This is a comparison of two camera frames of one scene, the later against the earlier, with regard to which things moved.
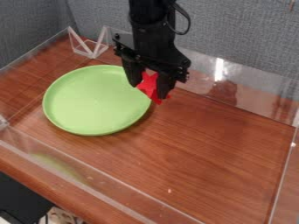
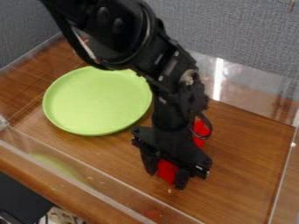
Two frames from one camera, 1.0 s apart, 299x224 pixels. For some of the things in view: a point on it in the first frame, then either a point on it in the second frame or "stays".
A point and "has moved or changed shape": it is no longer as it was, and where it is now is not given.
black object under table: (23, 205) stays
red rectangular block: (149, 86) has moved or changed shape
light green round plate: (90, 100) stays
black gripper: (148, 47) to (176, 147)
